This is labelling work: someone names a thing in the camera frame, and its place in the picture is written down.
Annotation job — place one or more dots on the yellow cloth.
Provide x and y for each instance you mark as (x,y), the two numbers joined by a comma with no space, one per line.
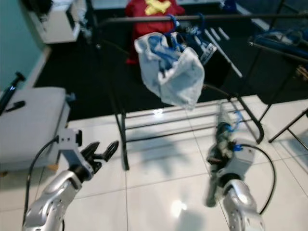
(156,7)

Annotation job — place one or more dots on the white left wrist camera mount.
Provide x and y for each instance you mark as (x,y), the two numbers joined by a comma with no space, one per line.
(70,144)

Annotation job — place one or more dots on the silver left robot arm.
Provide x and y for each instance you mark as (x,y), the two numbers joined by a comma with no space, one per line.
(53,207)

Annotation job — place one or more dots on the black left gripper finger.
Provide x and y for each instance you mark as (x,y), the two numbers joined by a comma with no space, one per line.
(110,150)
(91,150)

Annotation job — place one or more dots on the white shelf unit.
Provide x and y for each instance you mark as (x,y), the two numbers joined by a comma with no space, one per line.
(60,29)

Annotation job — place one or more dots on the light washed denim garment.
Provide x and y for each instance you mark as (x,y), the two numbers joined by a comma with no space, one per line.
(178,77)

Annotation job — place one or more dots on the black floor carpet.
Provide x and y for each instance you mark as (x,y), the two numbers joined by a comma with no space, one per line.
(91,82)

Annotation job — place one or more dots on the red shirt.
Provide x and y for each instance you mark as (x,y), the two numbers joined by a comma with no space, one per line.
(139,33)

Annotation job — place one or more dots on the blue hanger bundle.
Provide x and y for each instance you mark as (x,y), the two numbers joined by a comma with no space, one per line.
(284,39)

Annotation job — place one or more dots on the black folding rack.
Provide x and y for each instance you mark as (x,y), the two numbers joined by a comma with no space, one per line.
(279,50)

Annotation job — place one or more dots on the black metal clothes rack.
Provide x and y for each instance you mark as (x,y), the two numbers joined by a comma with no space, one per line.
(245,17)

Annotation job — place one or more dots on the black garment white lettered band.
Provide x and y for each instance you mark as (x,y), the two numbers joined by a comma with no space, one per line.
(219,70)

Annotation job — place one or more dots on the small black remote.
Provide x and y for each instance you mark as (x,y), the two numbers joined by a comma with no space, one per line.
(15,106)

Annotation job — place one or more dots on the grey cushioned ottoman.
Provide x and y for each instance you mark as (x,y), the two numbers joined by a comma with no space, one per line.
(33,125)

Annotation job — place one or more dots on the black selfie stick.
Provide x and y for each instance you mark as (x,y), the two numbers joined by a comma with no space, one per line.
(12,94)

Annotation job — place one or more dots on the black backpack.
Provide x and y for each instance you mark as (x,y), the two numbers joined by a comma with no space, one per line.
(36,6)

